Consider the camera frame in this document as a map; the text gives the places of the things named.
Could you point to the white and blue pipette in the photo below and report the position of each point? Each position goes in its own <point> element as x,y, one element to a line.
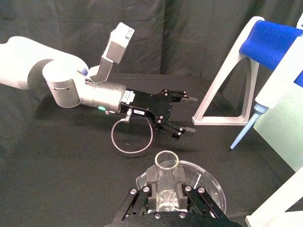
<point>246,127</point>

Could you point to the black table cloth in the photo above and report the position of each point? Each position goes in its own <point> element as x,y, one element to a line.
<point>59,177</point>

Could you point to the clear glass beaker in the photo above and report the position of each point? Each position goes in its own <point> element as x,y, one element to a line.
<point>208,186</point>

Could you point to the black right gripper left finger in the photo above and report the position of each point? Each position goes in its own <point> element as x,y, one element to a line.
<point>151,189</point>

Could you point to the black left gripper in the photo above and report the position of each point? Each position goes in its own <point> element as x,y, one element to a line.
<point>151,106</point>

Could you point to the clear glass test tube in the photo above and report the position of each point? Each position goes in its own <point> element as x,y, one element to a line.
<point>165,179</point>

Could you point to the grey stand with blue bar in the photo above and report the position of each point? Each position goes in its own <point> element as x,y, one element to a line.
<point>267,40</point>

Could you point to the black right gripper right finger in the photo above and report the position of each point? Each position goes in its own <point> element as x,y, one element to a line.
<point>182,194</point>

